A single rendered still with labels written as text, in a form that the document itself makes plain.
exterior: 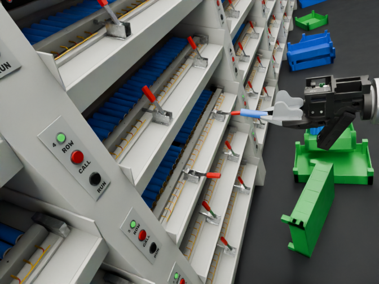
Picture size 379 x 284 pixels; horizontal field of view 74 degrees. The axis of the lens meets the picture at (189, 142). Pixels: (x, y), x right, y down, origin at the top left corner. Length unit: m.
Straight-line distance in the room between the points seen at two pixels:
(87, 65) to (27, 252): 0.27
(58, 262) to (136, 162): 0.20
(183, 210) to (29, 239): 0.33
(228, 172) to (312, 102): 0.45
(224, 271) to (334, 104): 0.62
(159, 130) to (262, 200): 0.81
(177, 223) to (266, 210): 0.68
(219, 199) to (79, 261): 0.54
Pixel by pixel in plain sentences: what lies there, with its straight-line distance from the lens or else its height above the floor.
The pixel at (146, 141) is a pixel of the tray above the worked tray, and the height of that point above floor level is 0.73.
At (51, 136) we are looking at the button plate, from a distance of 0.35.
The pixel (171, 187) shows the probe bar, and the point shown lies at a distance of 0.63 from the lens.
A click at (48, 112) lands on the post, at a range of 0.35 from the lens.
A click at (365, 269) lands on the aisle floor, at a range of 1.10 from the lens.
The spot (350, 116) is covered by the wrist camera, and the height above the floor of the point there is 0.62.
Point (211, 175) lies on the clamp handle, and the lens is 0.64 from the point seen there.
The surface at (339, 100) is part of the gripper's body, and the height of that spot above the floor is 0.66.
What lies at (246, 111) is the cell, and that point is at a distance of 0.63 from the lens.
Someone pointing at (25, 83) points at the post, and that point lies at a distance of 0.35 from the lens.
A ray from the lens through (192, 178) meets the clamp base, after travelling 0.66.
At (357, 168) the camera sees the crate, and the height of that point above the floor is 0.00.
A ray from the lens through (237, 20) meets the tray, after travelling 1.13.
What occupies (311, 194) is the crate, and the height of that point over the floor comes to 0.20.
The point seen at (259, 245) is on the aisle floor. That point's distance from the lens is 1.14.
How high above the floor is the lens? 0.99
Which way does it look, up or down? 34 degrees down
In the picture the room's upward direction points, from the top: 25 degrees counter-clockwise
